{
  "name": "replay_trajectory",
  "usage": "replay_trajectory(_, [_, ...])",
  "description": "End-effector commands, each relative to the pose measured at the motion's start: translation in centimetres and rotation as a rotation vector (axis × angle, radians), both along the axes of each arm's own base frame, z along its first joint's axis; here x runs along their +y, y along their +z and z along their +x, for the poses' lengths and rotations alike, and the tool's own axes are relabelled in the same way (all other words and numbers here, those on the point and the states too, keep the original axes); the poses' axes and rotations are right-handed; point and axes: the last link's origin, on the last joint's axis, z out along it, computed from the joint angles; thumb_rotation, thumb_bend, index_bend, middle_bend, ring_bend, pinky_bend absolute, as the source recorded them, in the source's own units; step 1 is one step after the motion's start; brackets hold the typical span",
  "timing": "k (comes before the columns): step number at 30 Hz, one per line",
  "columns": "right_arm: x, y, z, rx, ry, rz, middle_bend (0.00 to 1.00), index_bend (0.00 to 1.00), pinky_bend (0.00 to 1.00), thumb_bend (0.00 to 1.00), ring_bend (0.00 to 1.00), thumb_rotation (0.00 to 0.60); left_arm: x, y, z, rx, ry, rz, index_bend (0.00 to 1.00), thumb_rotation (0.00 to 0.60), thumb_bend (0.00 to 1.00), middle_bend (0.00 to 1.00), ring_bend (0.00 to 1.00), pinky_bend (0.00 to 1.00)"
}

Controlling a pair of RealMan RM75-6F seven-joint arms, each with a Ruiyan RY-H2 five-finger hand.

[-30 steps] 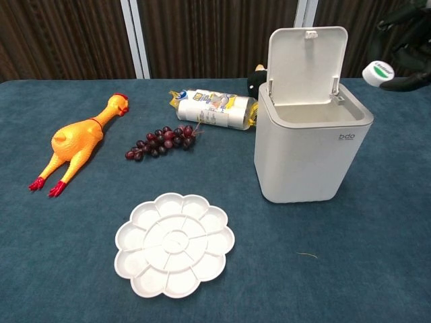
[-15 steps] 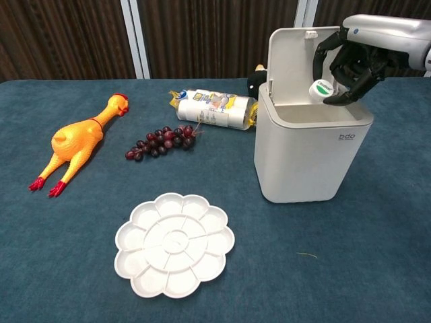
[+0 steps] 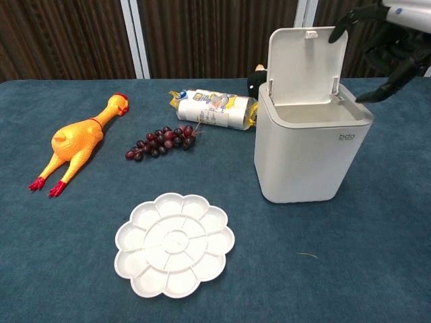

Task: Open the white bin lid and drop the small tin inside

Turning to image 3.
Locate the wrapped white roll pack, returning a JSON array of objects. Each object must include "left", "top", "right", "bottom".
[{"left": 168, "top": 87, "right": 259, "bottom": 131}]

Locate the black and white plush doll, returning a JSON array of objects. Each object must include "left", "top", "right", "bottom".
[{"left": 247, "top": 63, "right": 270, "bottom": 98}]

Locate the white flower paint palette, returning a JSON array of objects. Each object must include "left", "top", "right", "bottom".
[{"left": 113, "top": 192, "right": 236, "bottom": 299}]

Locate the dark red grape bunch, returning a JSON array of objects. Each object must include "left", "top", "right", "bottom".
[{"left": 125, "top": 121, "right": 205, "bottom": 162}]

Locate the yellow rubber chicken toy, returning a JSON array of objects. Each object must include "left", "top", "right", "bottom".
[{"left": 28, "top": 93, "right": 130, "bottom": 199}]

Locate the white partition post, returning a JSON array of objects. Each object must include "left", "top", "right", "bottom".
[
  {"left": 298, "top": 0, "right": 319, "bottom": 33},
  {"left": 120, "top": 0, "right": 151, "bottom": 80}
]

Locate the white lidded trash bin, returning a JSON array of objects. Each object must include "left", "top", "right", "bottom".
[{"left": 253, "top": 26, "right": 374, "bottom": 205}]

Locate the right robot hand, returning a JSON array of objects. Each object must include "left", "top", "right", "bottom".
[{"left": 328, "top": 0, "right": 431, "bottom": 104}]

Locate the brown slatted partition panel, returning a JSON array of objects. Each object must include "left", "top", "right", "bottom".
[
  {"left": 312, "top": 0, "right": 431, "bottom": 79},
  {"left": 0, "top": 0, "right": 136, "bottom": 82},
  {"left": 137, "top": 0, "right": 300, "bottom": 80}
]

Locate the blue table cloth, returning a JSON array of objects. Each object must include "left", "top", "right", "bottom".
[{"left": 0, "top": 77, "right": 431, "bottom": 323}]

